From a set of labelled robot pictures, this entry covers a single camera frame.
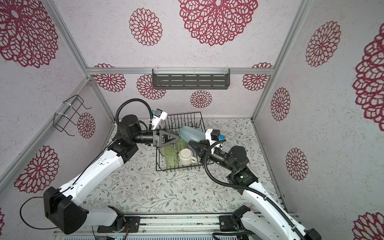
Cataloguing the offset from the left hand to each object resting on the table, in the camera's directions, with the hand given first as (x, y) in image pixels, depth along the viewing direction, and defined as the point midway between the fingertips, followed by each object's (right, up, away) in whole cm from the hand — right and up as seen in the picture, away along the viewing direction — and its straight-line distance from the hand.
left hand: (178, 140), depth 61 cm
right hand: (+5, 0, -2) cm, 5 cm away
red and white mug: (+2, -11, +26) cm, 29 cm away
